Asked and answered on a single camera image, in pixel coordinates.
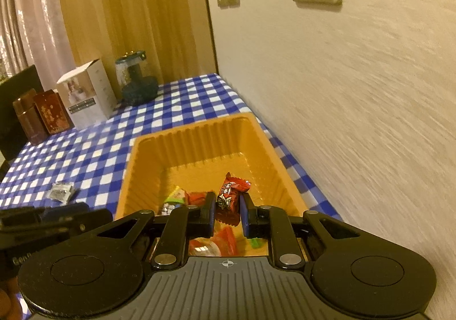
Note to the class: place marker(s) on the yellow candy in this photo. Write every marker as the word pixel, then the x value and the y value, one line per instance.
pixel 177 196

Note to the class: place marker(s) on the black box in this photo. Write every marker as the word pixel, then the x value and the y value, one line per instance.
pixel 10 109

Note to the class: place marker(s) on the red brown snack packet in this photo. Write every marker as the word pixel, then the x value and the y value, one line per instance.
pixel 229 198

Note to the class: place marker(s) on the silver black snack packet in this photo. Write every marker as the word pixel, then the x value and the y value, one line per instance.
pixel 61 193

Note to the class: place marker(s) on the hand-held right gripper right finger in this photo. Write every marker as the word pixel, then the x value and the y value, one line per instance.
pixel 244 216

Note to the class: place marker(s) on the teal glass jar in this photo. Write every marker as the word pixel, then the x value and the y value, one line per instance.
pixel 137 84

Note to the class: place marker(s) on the white cardboard box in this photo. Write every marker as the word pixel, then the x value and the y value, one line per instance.
pixel 89 92

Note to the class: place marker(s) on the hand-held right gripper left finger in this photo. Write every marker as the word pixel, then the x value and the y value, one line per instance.
pixel 212 215

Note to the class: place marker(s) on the brown tin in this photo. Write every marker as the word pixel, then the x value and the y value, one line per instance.
pixel 30 120

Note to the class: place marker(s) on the white sheer curtain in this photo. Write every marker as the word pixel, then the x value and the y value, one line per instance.
pixel 32 13

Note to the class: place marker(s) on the orange plastic tray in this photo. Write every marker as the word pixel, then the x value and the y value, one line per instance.
pixel 199 149

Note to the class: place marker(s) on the yellow curtain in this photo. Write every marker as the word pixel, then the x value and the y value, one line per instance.
pixel 135 2

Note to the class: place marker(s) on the red patterned tin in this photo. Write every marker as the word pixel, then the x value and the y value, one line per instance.
pixel 53 113

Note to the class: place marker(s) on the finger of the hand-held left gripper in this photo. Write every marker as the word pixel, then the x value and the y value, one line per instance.
pixel 67 210

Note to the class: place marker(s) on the red pointed wrapped candy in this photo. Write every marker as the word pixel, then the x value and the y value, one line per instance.
pixel 225 239

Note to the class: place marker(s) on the green wrapped candy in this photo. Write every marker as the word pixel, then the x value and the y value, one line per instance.
pixel 255 242

